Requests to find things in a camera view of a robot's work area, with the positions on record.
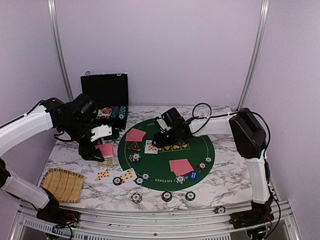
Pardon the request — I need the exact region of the triangular black red button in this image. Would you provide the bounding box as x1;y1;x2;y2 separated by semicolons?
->
127;141;141;152

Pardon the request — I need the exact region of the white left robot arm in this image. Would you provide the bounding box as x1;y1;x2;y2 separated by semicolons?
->
0;93;112;223

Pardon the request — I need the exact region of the red patterned card deck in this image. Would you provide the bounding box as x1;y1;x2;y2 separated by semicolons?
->
96;143;115;159

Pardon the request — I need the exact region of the face-up eight hearts card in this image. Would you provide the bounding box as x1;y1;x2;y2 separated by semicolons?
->
144;140;158;154

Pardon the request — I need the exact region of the black white chip stack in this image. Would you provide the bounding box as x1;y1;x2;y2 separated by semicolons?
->
131;193;142;204

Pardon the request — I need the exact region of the woven bamboo tray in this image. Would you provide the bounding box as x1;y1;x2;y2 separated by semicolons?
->
40;168;85;203

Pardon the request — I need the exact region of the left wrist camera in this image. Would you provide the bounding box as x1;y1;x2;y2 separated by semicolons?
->
90;125;112;142

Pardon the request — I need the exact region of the round green poker mat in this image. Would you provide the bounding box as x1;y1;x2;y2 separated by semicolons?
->
117;119;215;192

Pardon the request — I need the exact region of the left aluminium frame post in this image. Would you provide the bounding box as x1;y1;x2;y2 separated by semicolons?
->
47;0;74;101

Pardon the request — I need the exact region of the face-down card mat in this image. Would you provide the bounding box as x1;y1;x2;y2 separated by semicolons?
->
125;133;144;142

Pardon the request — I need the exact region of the red face-down card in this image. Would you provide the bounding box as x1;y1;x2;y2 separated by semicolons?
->
128;128;146;138

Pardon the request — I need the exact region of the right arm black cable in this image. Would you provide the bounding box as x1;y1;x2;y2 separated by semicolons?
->
189;102;271;156

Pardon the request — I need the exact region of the right aluminium frame post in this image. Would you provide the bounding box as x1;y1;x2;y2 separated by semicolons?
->
236;0;271;110

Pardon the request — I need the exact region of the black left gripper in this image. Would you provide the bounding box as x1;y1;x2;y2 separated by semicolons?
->
59;117;104;162

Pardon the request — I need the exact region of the face-up diamonds card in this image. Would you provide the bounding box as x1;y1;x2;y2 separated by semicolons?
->
119;168;137;184

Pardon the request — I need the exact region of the black poker chip case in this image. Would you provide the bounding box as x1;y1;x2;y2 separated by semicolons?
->
80;73;129;129

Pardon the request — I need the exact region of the striped blue yellow card box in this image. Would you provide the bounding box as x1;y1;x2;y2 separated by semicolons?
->
98;159;113;169

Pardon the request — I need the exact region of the blue small blind button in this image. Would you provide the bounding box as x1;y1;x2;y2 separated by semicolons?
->
188;171;200;181

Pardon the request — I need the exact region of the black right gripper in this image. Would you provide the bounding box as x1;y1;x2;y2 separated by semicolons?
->
152;126;179;148

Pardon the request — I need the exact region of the aluminium frame post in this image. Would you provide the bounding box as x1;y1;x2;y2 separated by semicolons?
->
236;0;271;110
47;0;74;101

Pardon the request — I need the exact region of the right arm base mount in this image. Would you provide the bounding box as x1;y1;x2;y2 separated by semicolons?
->
229;198;274;229

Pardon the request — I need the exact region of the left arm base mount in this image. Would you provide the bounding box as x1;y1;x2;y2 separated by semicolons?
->
36;188;80;225

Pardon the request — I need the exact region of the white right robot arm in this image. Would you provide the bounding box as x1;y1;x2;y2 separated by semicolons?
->
152;107;271;204

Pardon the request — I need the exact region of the blue green chip stack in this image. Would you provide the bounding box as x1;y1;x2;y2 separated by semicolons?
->
185;191;196;201

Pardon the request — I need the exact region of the aluminium front rail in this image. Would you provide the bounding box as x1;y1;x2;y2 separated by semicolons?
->
8;200;302;240

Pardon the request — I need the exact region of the red black chip stack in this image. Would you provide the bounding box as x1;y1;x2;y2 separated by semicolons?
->
161;191;172;202

